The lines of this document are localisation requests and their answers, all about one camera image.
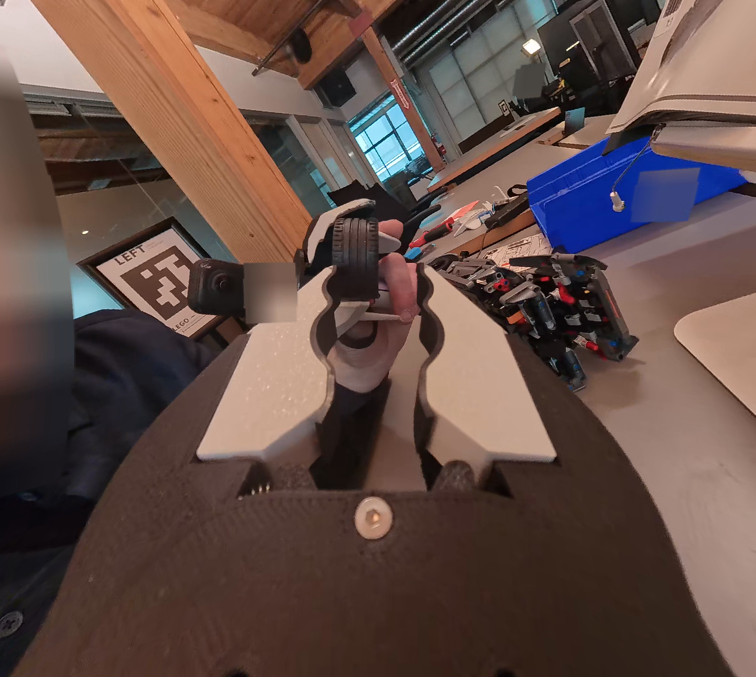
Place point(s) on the long wooden table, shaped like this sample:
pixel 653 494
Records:
pixel 502 142

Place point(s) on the blue plastic bin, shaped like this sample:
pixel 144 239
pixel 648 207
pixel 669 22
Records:
pixel 579 199

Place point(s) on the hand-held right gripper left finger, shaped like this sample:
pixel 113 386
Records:
pixel 266 387

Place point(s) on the white folded paper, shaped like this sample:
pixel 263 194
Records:
pixel 469 216

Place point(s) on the person's left hand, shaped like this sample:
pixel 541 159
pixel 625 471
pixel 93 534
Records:
pixel 401 284

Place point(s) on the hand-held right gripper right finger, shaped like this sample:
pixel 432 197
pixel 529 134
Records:
pixel 484 393

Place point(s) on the framed tag sign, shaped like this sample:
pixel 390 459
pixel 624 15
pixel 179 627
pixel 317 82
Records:
pixel 153 275

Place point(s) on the open instruction book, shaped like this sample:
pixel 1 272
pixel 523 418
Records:
pixel 709 39

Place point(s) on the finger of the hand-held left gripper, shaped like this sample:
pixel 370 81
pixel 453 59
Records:
pixel 353 315
pixel 322 227

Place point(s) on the black equipment cabinet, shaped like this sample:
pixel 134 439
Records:
pixel 596 33

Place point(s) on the white book stand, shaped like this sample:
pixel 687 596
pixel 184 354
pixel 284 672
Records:
pixel 726 346

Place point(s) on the partly built lego car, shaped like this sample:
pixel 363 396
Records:
pixel 549 305

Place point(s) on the wooden support post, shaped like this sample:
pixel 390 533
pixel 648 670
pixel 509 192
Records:
pixel 147 69

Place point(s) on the white sticker sheet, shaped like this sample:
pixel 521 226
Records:
pixel 520 249

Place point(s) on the black office chair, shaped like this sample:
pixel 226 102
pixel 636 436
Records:
pixel 428 203

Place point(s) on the black wall speaker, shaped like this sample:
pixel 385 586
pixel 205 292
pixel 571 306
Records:
pixel 336 88

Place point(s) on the black lego wheel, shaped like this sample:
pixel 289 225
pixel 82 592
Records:
pixel 354 258

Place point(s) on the black power adapter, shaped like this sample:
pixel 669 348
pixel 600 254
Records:
pixel 508 210

